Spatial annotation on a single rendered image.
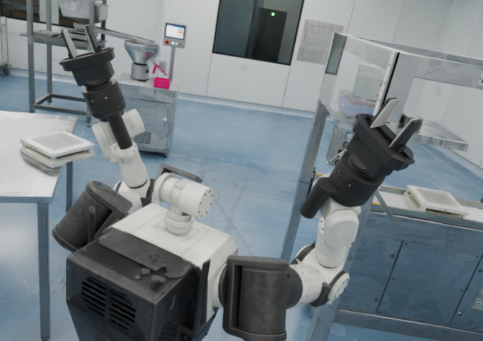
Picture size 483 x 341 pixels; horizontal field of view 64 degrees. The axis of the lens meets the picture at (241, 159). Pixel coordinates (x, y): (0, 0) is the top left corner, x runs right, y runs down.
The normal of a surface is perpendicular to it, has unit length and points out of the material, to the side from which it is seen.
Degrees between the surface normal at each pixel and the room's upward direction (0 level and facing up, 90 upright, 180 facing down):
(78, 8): 90
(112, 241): 1
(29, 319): 0
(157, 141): 90
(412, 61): 90
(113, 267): 0
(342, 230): 114
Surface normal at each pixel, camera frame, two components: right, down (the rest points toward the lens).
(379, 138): 0.26, -0.68
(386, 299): -0.05, 0.36
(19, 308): 0.17, -0.92
